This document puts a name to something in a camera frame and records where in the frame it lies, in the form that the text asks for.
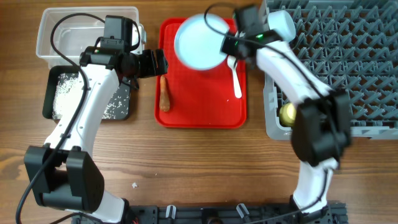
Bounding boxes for white plastic spoon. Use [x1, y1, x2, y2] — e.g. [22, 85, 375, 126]
[227, 55, 243, 98]

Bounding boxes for light blue plate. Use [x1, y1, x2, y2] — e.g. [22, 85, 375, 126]
[174, 14, 229, 70]

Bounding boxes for orange carrot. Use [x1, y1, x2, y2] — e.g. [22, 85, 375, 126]
[159, 75, 170, 112]

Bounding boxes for light blue bowl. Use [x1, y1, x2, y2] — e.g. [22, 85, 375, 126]
[268, 10, 296, 42]

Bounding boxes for yellow plastic cup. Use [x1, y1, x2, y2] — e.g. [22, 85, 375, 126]
[279, 103, 296, 127]

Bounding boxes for rice grains pile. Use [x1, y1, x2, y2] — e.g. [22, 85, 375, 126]
[50, 73, 130, 120]

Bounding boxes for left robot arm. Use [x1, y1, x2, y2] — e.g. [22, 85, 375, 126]
[24, 16, 168, 223]

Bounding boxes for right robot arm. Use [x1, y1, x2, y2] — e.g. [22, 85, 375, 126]
[221, 5, 351, 223]

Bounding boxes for grey dishwasher rack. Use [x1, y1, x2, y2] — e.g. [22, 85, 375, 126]
[260, 0, 397, 140]

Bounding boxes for red serving tray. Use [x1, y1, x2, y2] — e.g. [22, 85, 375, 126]
[154, 17, 247, 129]

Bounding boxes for clear plastic bin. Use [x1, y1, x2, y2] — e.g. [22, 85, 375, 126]
[36, 6, 139, 68]

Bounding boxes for black plastic tray bin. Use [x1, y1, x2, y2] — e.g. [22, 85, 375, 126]
[42, 65, 130, 120]

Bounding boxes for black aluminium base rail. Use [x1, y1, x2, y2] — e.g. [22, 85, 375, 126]
[125, 203, 349, 224]

